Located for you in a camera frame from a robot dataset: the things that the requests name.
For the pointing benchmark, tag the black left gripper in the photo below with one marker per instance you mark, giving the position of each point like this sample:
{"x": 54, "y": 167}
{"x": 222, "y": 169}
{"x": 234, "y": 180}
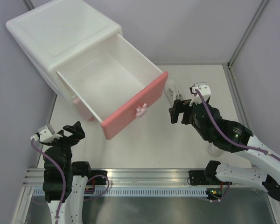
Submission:
{"x": 78, "y": 133}

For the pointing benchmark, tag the dark pink drawer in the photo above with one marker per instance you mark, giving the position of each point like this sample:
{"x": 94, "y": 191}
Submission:
{"x": 112, "y": 79}

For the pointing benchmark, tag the white sneaker sideways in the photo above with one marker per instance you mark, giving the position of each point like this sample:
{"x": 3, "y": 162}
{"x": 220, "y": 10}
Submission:
{"x": 173, "y": 92}

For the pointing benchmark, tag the aluminium corner frame post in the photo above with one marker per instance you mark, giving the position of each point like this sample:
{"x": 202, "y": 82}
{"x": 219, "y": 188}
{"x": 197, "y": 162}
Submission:
{"x": 252, "y": 24}

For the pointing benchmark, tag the white plastic cabinet body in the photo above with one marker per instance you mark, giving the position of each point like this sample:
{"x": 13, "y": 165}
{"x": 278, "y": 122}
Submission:
{"x": 55, "y": 33}

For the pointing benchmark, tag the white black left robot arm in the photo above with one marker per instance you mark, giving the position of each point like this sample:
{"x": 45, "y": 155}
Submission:
{"x": 64, "y": 180}

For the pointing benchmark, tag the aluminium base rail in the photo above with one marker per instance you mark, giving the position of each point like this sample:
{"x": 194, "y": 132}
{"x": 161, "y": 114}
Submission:
{"x": 137, "y": 177}

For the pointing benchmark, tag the pink bunny drawer knob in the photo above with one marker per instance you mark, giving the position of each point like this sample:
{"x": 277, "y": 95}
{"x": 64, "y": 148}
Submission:
{"x": 141, "y": 110}

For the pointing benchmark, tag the white sneaker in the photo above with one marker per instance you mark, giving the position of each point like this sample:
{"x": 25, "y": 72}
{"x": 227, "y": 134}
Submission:
{"x": 214, "y": 151}

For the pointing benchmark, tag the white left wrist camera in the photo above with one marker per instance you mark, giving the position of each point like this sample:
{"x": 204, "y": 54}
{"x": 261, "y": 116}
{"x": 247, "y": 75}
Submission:
{"x": 46, "y": 134}

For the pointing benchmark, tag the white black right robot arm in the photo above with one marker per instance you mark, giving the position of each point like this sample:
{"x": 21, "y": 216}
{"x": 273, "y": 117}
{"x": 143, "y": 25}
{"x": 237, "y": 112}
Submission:
{"x": 232, "y": 137}

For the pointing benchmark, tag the white slotted cable duct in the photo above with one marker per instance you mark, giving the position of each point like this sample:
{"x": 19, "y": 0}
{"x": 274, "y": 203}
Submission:
{"x": 156, "y": 192}

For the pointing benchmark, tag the light pink drawer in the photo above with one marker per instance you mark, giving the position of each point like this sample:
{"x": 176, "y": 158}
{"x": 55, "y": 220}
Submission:
{"x": 82, "y": 109}

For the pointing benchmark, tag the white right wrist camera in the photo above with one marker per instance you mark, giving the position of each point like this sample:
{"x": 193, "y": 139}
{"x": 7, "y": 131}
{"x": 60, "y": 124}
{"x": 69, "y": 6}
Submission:
{"x": 204, "y": 90}

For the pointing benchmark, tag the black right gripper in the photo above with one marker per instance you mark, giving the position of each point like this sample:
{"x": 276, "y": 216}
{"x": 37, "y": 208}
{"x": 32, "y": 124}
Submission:
{"x": 179, "y": 106}

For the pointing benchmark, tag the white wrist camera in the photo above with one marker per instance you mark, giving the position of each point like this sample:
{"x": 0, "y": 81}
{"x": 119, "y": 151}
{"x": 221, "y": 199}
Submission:
{"x": 46, "y": 134}
{"x": 204, "y": 90}

